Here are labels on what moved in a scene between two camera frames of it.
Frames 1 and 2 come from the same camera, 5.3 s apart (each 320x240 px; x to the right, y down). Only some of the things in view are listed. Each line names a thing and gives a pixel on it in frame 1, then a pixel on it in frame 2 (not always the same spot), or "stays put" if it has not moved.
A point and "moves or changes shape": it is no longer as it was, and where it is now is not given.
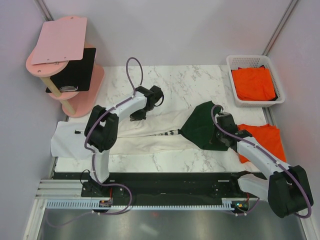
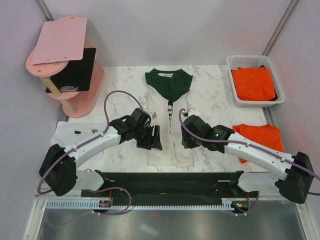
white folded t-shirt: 65,143 stays put
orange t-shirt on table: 268,138 stays put
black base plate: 173,186 stays put
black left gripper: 135,117 → 152,141
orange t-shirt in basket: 253,84 stays put
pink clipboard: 61,40 stays put
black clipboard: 76,75 stays put
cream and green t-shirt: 192,126 moves or changes shape
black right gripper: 216,129 → 186,142
